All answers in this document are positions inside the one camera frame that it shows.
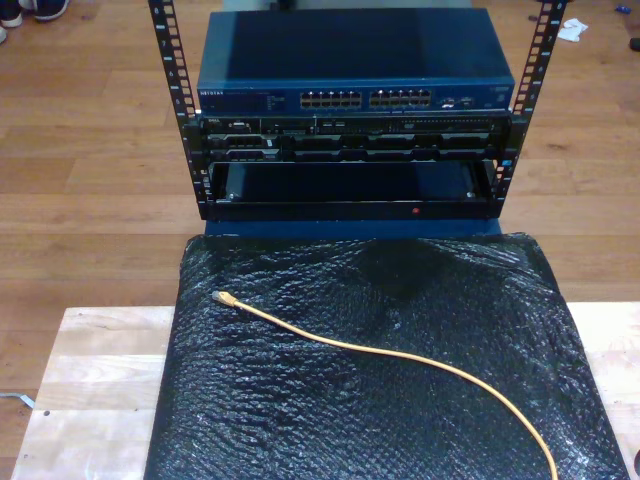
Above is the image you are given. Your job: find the blue network switch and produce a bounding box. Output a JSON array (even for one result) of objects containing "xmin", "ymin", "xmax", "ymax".
[{"xmin": 196, "ymin": 8, "xmax": 516, "ymax": 117}]

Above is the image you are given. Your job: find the black rack drawer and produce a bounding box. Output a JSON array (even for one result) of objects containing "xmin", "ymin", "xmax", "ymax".
[{"xmin": 207, "ymin": 160, "xmax": 494, "ymax": 221}]

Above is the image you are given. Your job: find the grey flat cable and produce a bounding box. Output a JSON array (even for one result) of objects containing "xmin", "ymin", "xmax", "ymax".
[{"xmin": 0, "ymin": 391, "xmax": 37, "ymax": 410}]

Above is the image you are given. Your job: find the white crumpled paper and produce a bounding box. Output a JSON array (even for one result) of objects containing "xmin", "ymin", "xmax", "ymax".
[{"xmin": 557, "ymin": 18, "xmax": 590, "ymax": 43}]

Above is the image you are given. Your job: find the black bubble wrap mat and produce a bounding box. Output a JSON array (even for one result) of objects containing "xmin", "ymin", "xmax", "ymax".
[{"xmin": 143, "ymin": 230, "xmax": 631, "ymax": 480}]

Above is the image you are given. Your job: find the black rack server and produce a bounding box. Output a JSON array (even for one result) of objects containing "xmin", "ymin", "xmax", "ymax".
[{"xmin": 182, "ymin": 113, "xmax": 526, "ymax": 164}]

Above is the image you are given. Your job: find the black metal rack frame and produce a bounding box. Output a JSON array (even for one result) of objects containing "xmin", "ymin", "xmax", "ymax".
[{"xmin": 147, "ymin": 0, "xmax": 570, "ymax": 222}]

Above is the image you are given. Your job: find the black shoe white sole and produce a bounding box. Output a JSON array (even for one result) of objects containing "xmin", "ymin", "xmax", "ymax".
[
  {"xmin": 33, "ymin": 0, "xmax": 70, "ymax": 22},
  {"xmin": 0, "ymin": 0, "xmax": 25, "ymax": 29}
]

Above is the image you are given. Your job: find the yellow network cable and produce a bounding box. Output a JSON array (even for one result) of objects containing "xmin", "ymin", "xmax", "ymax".
[{"xmin": 210, "ymin": 289, "xmax": 560, "ymax": 480}]

